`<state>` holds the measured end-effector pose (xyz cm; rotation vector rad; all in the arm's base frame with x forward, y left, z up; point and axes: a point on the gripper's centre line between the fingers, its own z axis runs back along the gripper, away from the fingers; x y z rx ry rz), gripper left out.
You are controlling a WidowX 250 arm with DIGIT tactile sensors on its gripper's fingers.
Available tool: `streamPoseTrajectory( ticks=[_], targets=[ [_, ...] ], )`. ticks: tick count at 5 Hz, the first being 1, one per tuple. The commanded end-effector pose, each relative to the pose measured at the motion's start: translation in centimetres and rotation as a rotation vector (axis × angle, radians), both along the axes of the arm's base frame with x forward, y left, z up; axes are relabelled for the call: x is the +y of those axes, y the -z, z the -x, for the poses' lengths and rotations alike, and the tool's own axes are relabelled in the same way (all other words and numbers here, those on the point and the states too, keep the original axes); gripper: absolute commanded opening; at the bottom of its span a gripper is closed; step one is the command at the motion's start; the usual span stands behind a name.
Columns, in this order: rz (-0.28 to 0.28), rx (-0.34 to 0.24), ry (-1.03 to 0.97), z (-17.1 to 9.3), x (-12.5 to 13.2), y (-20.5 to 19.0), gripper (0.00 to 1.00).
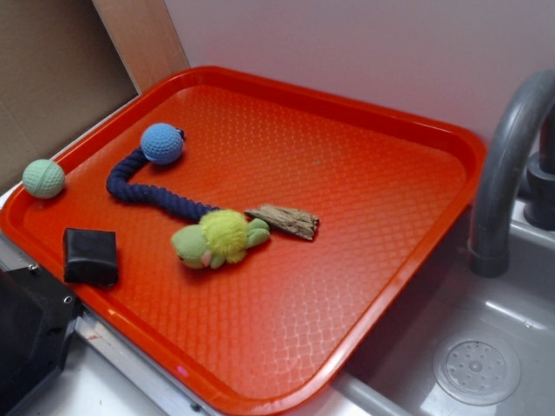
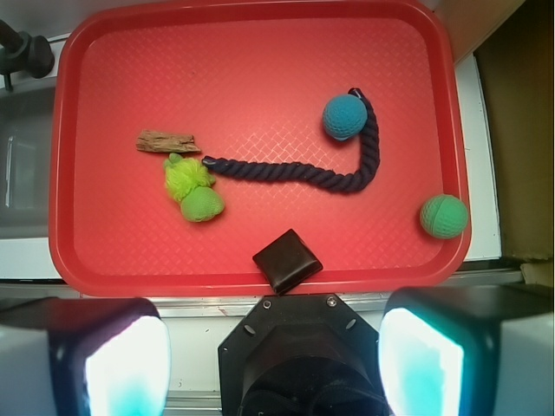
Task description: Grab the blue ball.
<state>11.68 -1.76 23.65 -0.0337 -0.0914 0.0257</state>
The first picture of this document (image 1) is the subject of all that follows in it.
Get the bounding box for grey sink basin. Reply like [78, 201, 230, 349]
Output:
[334, 201, 554, 415]

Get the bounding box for brown wood piece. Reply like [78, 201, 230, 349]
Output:
[245, 204, 320, 241]

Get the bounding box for brown cardboard panel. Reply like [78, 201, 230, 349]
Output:
[1, 1, 137, 192]

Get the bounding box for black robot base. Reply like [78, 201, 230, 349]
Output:
[1, 264, 81, 415]

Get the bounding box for grey sink faucet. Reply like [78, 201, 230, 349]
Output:
[468, 69, 554, 277]

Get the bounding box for sink drain strainer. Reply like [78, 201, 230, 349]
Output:
[433, 331, 521, 406]

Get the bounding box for light wooden board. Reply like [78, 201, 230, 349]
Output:
[93, 0, 190, 94]

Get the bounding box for green yellow plush toy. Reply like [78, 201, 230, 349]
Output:
[171, 210, 271, 270]

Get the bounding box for green dimpled ball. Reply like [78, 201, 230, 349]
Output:
[22, 159, 65, 199]

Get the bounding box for orange plastic tray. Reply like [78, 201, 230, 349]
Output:
[1, 68, 486, 415]

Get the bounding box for blue ball with rope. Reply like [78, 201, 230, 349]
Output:
[106, 123, 216, 222]

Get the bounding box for black square block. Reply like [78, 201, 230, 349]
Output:
[63, 228, 119, 288]

